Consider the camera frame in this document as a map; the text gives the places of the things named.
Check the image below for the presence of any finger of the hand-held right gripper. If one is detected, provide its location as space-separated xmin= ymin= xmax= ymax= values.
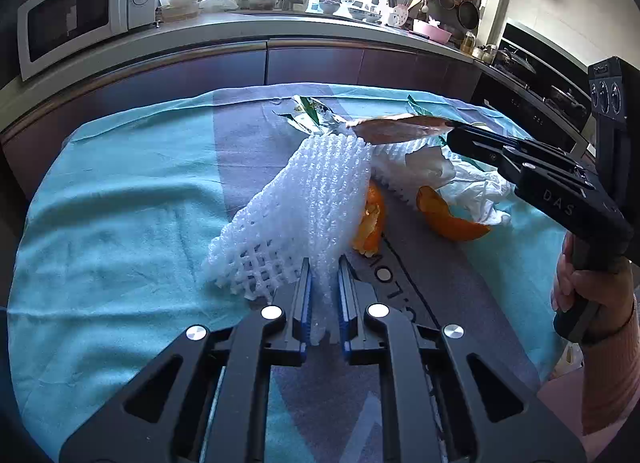
xmin=455 ymin=123 xmax=596 ymax=180
xmin=446 ymin=132 xmax=532 ymax=184

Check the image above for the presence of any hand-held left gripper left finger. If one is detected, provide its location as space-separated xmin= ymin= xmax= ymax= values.
xmin=59 ymin=258 xmax=315 ymax=463

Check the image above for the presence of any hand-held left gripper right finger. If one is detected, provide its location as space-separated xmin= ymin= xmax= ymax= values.
xmin=338 ymin=255 xmax=587 ymax=463

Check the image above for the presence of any clear green-edged snack wrapper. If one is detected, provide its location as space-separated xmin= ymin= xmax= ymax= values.
xmin=404 ymin=95 xmax=451 ymax=148

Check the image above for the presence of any brown paper scrap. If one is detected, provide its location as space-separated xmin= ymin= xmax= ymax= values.
xmin=345 ymin=114 xmax=458 ymax=146

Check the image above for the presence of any large white foam fruit net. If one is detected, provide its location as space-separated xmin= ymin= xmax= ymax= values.
xmin=201 ymin=133 xmax=373 ymax=346

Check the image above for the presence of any clear green cartoon snack wrapper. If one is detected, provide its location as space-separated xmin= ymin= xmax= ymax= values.
xmin=272 ymin=95 xmax=351 ymax=136

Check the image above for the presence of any person's right forearm pink sleeve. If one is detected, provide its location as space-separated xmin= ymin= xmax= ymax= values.
xmin=580 ymin=293 xmax=640 ymax=436

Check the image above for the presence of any person's right hand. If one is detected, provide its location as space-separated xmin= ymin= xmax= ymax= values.
xmin=552 ymin=233 xmax=637 ymax=336

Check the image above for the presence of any crumpled white tissue paper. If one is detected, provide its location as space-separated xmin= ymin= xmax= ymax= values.
xmin=404 ymin=147 xmax=513 ymax=228

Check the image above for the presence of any black cooking pot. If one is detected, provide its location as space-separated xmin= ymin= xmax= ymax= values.
xmin=547 ymin=85 xmax=588 ymax=114

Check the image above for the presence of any wide orange peel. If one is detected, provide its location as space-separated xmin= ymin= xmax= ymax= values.
xmin=416 ymin=185 xmax=492 ymax=243

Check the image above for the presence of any curled orange peel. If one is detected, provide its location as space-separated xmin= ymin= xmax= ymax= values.
xmin=350 ymin=182 xmax=387 ymax=258

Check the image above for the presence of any black wok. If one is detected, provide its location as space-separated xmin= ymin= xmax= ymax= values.
xmin=497 ymin=48 xmax=536 ymax=74

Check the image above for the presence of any small white foam fruit net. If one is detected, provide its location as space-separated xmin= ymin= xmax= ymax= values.
xmin=372 ymin=137 xmax=481 ymax=210

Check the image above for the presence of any pink bowl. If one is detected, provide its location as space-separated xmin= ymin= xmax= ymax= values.
xmin=412 ymin=19 xmax=453 ymax=42

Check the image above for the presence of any hanging black frying pan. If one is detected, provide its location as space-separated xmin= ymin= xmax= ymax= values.
xmin=457 ymin=2 xmax=481 ymax=30

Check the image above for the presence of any blue and white bowl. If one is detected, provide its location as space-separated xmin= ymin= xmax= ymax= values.
xmin=347 ymin=7 xmax=383 ymax=24

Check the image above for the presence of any teal and grey towel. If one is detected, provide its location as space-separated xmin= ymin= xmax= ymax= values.
xmin=7 ymin=84 xmax=583 ymax=463

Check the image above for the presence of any dark red kitchen cabinet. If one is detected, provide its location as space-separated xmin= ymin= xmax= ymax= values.
xmin=0 ymin=10 xmax=483 ymax=198

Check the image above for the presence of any white microwave oven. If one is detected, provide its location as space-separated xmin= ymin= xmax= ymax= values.
xmin=17 ymin=0 xmax=162 ymax=82

